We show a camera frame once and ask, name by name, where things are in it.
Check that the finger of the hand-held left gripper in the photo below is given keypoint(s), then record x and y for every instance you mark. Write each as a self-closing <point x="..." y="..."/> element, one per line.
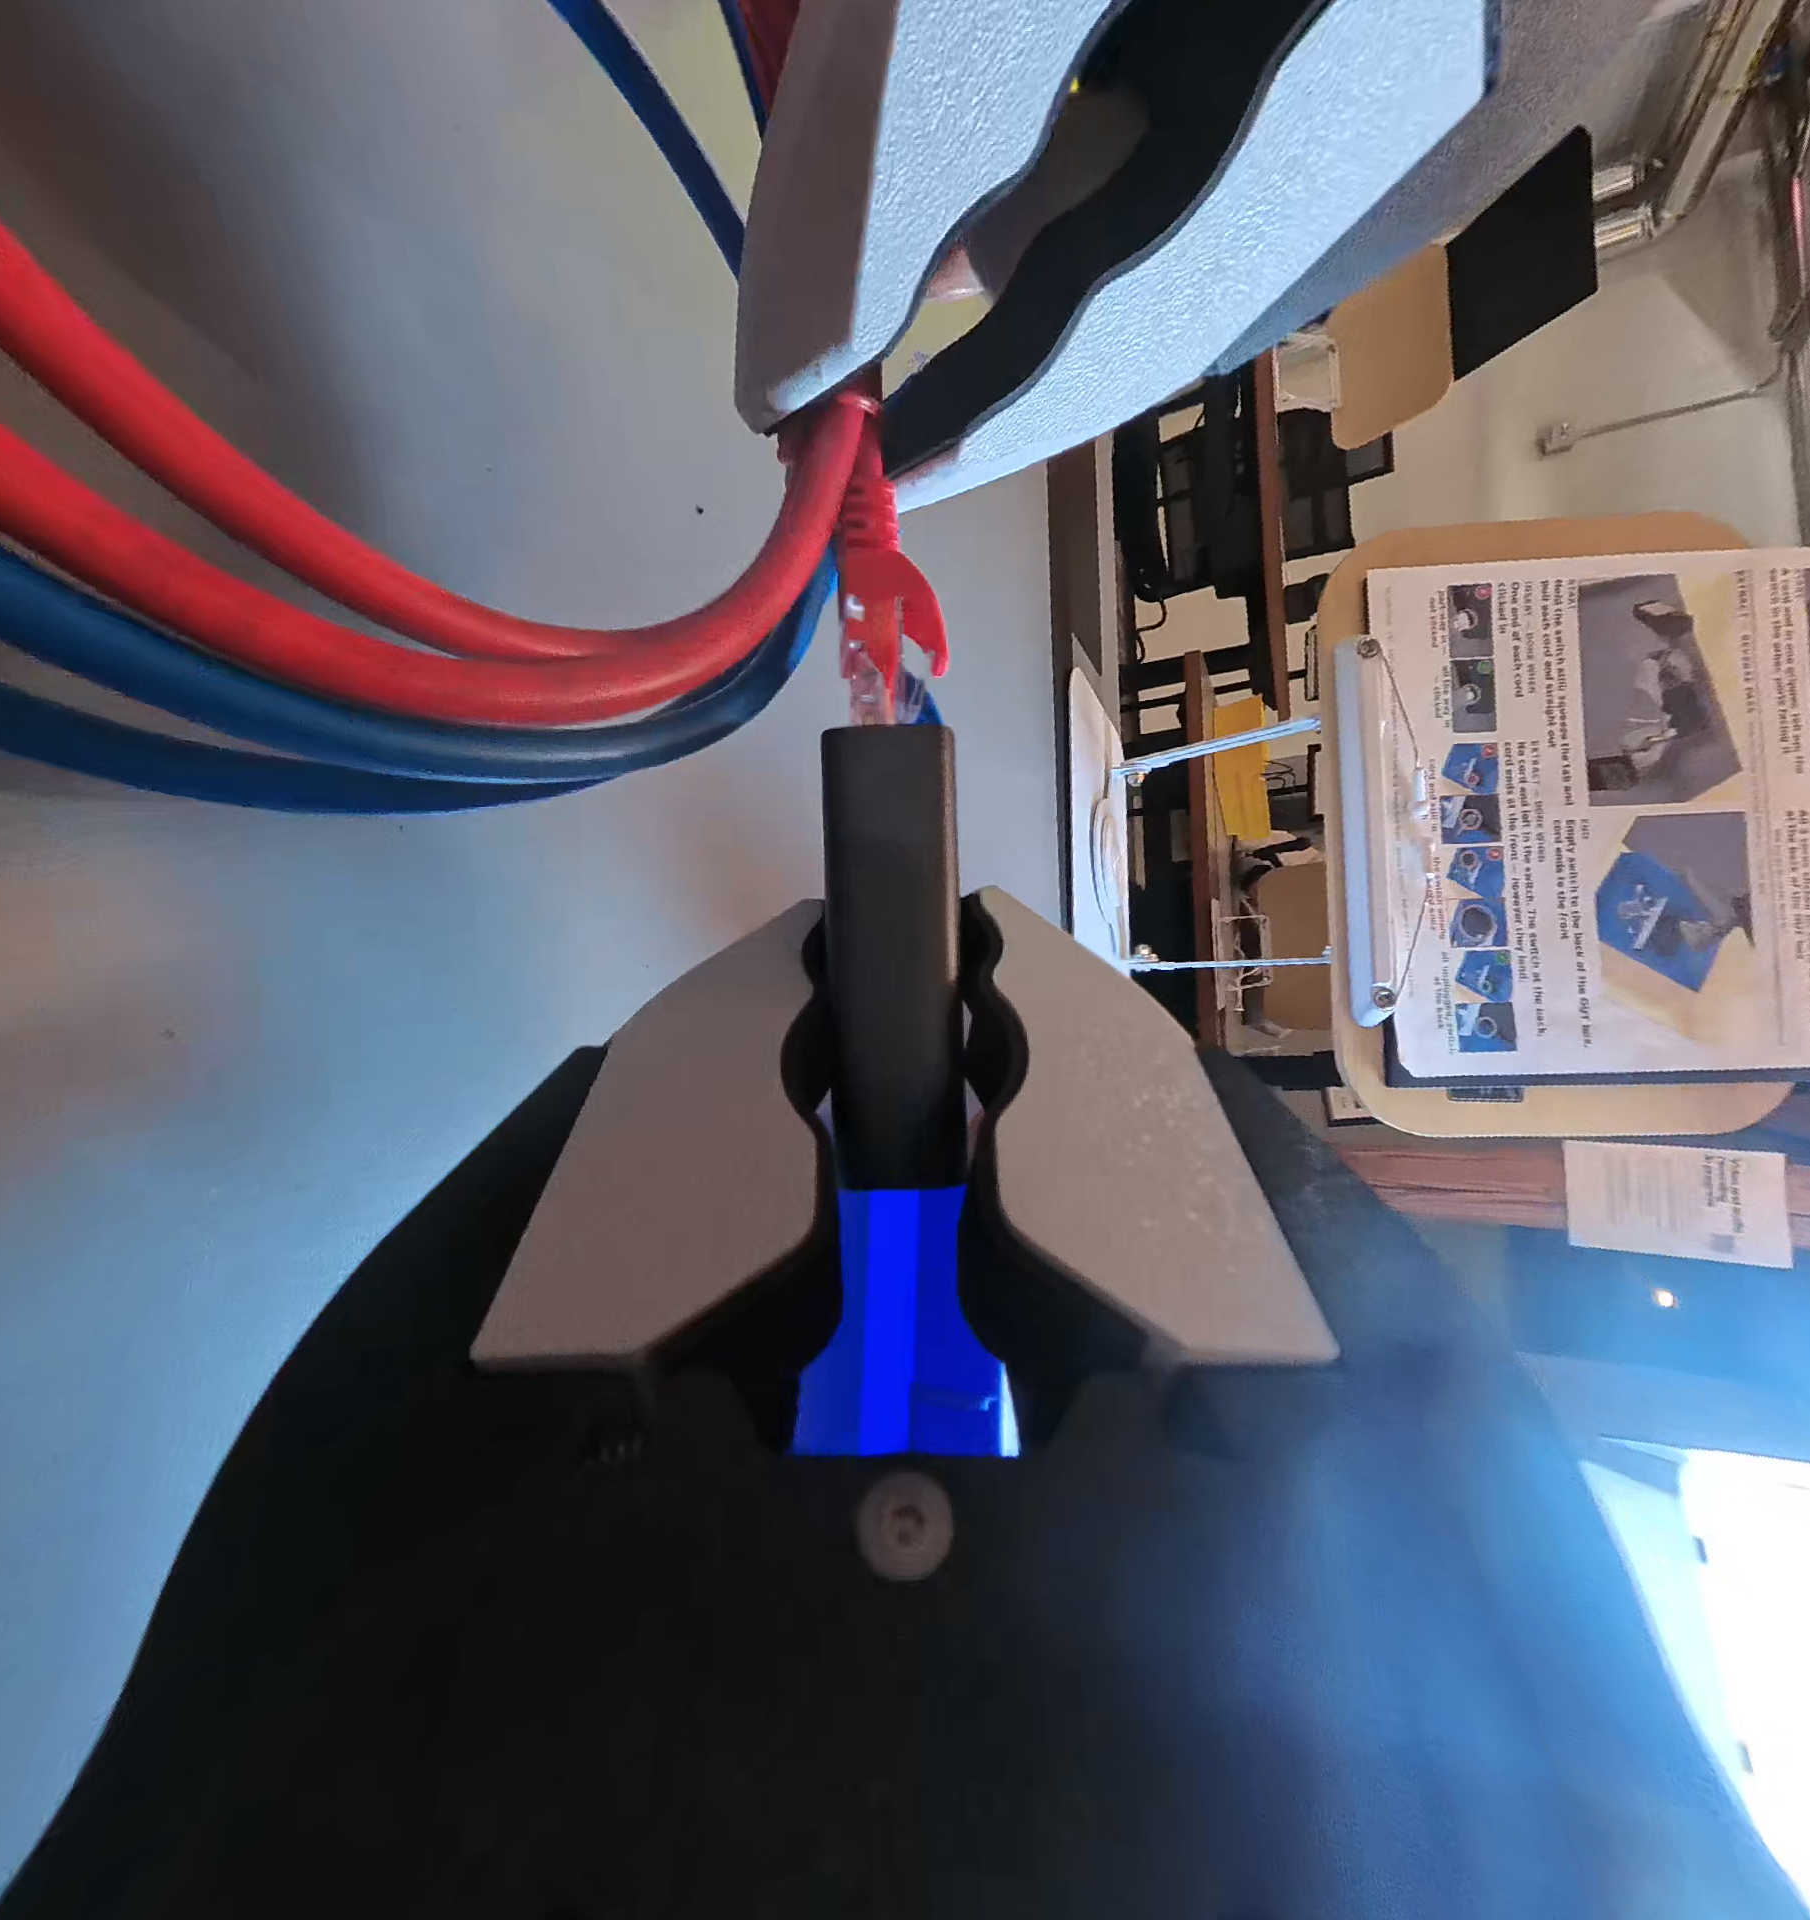
<point x="875" y="180"/>
<point x="1295" y="225"/>

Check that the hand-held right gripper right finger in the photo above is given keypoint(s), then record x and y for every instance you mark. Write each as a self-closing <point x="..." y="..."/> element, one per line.
<point x="1145" y="1185"/>

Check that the plywood panel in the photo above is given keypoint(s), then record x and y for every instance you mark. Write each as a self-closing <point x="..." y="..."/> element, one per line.
<point x="1394" y="352"/>

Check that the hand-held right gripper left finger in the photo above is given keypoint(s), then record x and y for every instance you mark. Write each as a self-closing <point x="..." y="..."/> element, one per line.
<point x="666" y="1185"/>

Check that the white document stand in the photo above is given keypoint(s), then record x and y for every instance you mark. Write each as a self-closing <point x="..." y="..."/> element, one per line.
<point x="1362" y="840"/>

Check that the black flat panel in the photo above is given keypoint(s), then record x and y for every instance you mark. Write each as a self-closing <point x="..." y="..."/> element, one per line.
<point x="1522" y="254"/>

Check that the plywood display board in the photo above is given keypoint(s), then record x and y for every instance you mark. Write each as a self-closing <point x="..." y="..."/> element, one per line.
<point x="1596" y="1107"/>

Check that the bright light panel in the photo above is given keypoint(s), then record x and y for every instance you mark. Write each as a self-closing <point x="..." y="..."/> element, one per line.
<point x="1775" y="1649"/>

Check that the dark grey ethernet adapter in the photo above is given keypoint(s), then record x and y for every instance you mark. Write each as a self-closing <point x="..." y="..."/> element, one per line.
<point x="891" y="900"/>

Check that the blue plastic bin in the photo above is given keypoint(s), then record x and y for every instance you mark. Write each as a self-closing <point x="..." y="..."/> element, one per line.
<point x="891" y="1319"/>

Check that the white paper label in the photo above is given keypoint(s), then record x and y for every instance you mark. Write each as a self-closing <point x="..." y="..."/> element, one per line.
<point x="1671" y="1198"/>

